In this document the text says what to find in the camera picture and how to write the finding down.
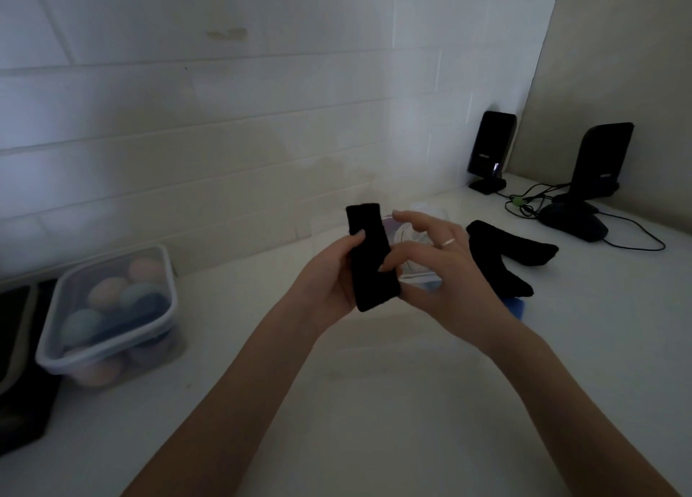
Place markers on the person's left forearm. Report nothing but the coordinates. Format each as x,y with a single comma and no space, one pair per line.
227,399

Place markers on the clear plastic container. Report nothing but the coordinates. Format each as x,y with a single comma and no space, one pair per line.
327,231

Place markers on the black sock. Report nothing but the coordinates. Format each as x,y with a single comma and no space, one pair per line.
370,275
511,280
532,252

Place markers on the pile of pastel balls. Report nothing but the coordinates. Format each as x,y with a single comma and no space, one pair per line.
108,294

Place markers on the person's left thumb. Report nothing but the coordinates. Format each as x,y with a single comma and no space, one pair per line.
357,241

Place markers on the person's right hand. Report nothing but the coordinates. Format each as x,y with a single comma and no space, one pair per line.
459,285

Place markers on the person's right forearm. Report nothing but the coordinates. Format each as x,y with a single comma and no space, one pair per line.
567,421

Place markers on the person's right thumb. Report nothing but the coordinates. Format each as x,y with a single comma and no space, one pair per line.
421,296

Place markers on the blue sponge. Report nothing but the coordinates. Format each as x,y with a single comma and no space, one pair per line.
516,307

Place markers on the black box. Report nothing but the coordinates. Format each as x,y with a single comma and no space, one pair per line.
24,404

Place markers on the small black speaker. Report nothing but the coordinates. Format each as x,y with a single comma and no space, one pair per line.
492,139

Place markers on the lidded clear storage box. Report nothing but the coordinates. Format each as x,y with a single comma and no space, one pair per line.
157,318

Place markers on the large black speaker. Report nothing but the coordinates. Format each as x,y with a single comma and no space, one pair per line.
603,156

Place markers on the person's left hand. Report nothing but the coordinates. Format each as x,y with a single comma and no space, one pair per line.
327,283

